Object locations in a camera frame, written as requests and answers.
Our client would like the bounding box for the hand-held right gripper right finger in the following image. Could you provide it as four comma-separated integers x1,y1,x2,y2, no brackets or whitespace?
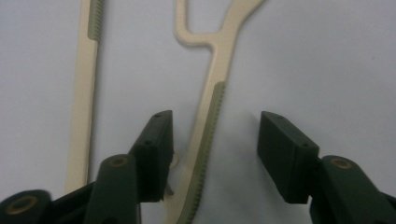
257,110,396,224

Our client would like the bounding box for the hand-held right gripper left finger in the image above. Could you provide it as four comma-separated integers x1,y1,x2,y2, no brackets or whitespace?
83,109,175,224

